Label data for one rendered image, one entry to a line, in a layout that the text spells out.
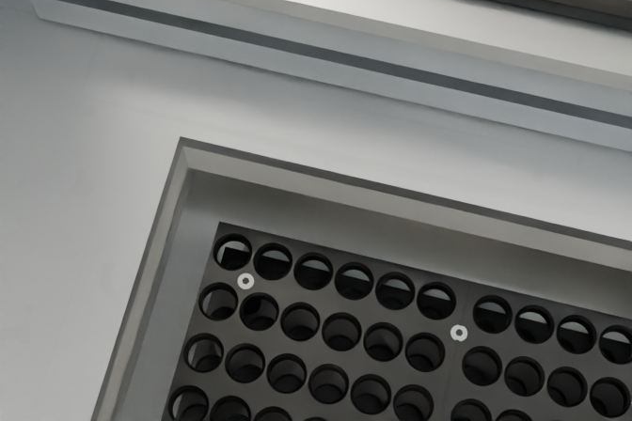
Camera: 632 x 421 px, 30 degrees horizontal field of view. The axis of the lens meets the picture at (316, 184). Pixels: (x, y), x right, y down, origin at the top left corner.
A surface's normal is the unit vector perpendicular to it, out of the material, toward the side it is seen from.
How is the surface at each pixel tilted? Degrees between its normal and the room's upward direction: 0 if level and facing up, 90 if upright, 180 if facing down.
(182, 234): 0
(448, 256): 0
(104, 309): 0
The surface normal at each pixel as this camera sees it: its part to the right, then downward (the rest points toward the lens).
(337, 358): 0.00, -0.35
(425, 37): -0.17, 0.39
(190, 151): -0.24, 0.91
